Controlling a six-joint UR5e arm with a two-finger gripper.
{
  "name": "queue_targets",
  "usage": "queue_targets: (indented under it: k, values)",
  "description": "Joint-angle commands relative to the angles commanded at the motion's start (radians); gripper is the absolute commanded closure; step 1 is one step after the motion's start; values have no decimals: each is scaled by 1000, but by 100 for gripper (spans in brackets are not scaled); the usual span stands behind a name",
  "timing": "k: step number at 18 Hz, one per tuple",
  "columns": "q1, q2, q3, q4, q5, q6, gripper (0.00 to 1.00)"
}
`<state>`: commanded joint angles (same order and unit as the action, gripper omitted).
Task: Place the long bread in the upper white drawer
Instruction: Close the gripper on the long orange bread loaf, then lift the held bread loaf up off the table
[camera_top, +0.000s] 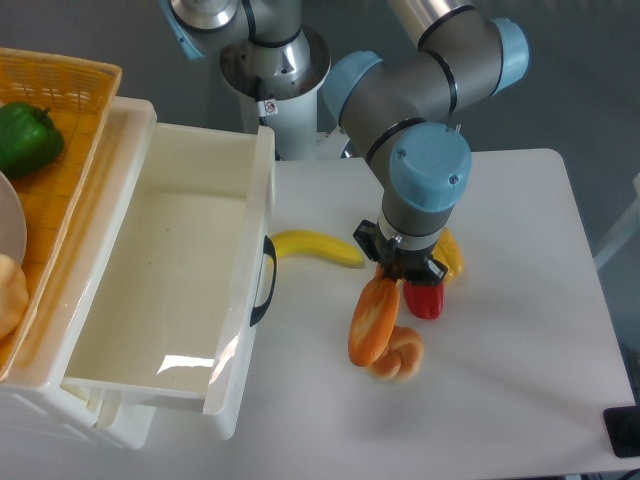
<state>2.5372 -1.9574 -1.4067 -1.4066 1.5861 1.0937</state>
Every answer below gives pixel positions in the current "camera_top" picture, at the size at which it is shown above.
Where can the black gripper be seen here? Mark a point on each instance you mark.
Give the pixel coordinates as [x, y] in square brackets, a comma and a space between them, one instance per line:
[400, 256]

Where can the long orange bread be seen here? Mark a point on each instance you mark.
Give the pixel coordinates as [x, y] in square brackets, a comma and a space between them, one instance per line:
[373, 321]

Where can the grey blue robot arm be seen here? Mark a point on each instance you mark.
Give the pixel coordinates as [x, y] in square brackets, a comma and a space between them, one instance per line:
[392, 115]

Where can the round knotted bread roll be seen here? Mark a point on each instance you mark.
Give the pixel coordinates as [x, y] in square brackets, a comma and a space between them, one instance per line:
[402, 358]

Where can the upper white drawer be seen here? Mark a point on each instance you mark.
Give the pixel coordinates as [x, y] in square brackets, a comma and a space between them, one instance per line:
[170, 322]

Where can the white drawer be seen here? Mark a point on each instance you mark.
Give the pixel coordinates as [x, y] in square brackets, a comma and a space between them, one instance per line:
[170, 322]
[122, 424]

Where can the white drawer cabinet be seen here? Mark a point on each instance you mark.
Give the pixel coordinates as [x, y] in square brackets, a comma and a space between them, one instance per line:
[32, 397]

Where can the lower white drawer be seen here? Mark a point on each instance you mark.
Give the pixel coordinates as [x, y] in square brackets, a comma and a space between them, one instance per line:
[122, 424]

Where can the bread bun in basket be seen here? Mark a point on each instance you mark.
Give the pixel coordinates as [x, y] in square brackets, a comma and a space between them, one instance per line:
[14, 295]

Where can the red bell pepper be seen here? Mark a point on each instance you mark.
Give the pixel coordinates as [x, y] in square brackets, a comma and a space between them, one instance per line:
[424, 301]

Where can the yellow bell pepper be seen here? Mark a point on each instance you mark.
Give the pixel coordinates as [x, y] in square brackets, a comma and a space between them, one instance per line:
[447, 251]

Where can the yellow banana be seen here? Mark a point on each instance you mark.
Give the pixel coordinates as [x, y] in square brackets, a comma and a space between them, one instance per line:
[309, 243]

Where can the white object at right edge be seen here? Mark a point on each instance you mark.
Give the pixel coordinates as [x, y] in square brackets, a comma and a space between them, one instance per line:
[623, 229]

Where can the black device at edge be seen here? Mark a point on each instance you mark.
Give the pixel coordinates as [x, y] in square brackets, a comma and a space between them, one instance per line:
[622, 425]

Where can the yellow woven basket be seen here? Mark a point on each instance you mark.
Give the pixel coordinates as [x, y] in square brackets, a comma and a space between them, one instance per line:
[79, 93]

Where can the white plate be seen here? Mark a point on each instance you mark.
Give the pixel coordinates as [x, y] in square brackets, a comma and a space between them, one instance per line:
[12, 222]

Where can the green bell pepper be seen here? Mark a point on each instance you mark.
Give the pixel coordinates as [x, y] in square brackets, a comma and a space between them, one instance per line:
[29, 139]

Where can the black drawer handle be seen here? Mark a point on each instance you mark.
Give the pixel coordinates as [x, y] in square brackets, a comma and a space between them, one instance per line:
[267, 282]

